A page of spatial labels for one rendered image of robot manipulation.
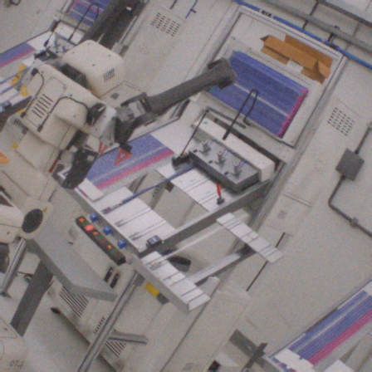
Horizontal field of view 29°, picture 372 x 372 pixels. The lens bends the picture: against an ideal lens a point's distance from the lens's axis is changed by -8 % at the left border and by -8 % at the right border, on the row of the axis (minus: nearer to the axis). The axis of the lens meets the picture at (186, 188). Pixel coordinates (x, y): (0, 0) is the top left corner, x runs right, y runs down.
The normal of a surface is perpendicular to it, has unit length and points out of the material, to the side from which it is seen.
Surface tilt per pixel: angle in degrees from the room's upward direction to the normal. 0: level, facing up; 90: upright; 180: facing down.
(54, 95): 82
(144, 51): 90
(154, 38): 90
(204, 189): 43
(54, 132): 90
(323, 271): 89
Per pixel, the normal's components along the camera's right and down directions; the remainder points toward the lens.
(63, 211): 0.61, 0.47
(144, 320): -0.61, -0.23
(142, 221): -0.05, -0.78
